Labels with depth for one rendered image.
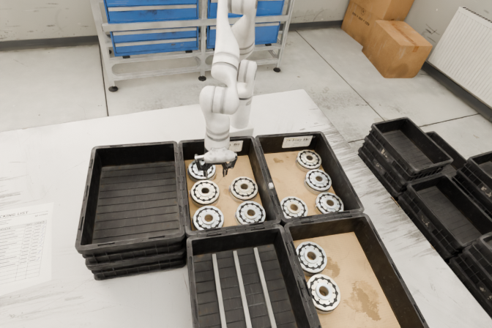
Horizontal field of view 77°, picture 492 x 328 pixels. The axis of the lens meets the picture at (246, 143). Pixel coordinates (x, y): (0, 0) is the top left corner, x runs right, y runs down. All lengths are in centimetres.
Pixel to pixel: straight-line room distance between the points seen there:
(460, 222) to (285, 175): 119
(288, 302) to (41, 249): 84
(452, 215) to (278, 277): 134
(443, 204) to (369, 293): 117
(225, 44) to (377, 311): 89
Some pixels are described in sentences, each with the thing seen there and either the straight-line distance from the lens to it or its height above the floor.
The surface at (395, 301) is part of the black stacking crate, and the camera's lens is 111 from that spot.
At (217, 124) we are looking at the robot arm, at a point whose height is 121.
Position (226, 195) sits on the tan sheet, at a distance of 117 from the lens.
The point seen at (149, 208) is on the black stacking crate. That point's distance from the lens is 115.
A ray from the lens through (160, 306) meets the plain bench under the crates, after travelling 114.
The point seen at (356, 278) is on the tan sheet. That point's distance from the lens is 113.
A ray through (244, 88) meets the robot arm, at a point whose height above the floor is 101.
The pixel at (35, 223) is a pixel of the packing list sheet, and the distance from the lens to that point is 139.
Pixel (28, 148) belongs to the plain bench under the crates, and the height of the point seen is 70.
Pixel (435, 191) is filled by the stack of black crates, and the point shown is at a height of 38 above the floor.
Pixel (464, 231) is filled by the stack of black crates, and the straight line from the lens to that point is 214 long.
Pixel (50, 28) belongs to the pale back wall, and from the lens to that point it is 379.
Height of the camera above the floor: 178
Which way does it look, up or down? 45 degrees down
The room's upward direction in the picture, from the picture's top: 9 degrees clockwise
